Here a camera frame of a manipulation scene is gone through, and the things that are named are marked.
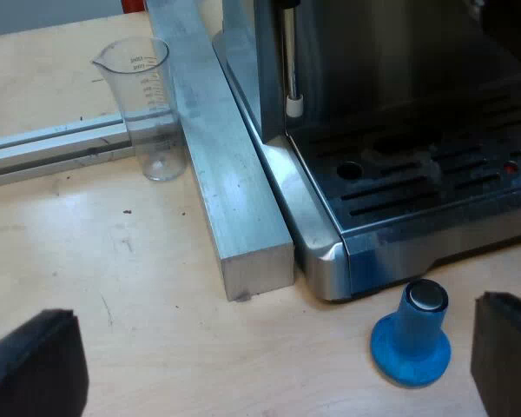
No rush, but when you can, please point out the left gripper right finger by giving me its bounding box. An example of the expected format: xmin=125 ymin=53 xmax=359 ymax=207
xmin=470 ymin=291 xmax=521 ymax=417

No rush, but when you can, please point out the steel espresso machine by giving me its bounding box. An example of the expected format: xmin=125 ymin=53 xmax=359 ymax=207
xmin=212 ymin=0 xmax=521 ymax=303

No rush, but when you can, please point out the blue tamper with steel top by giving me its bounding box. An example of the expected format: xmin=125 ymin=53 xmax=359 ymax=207
xmin=370 ymin=280 xmax=453 ymax=389

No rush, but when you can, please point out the clear measuring glass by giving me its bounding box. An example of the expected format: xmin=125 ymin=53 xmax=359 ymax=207
xmin=91 ymin=36 xmax=188 ymax=182

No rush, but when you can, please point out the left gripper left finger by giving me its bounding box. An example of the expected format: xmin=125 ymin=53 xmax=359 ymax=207
xmin=0 ymin=308 xmax=90 ymax=417

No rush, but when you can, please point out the metal block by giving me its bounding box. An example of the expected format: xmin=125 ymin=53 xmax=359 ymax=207
xmin=146 ymin=0 xmax=297 ymax=303

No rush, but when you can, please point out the aluminium rail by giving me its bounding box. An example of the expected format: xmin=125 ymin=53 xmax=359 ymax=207
xmin=0 ymin=109 xmax=183 ymax=190

